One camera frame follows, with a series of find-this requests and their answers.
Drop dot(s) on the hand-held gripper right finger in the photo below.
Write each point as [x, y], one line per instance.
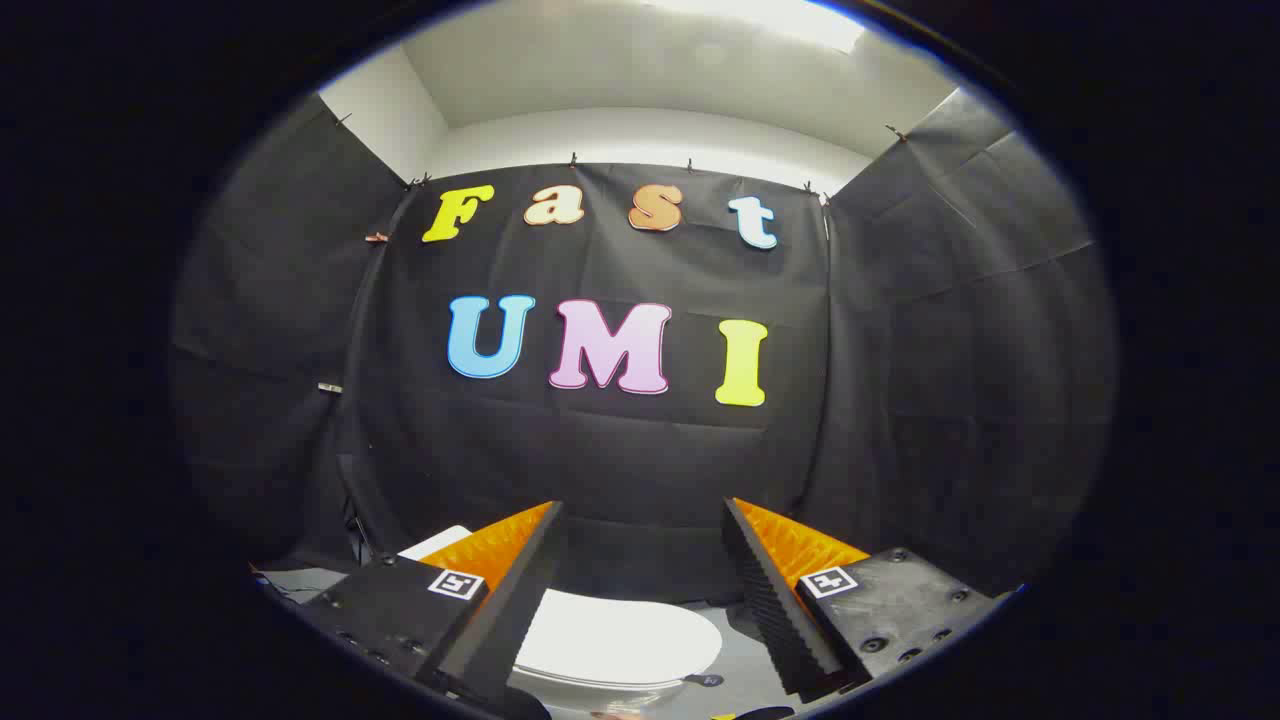
[770, 600]

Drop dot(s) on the white toilet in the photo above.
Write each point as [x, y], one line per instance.
[440, 542]

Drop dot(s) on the black backdrop cloth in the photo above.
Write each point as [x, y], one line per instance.
[640, 450]

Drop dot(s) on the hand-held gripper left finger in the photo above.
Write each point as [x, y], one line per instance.
[520, 600]

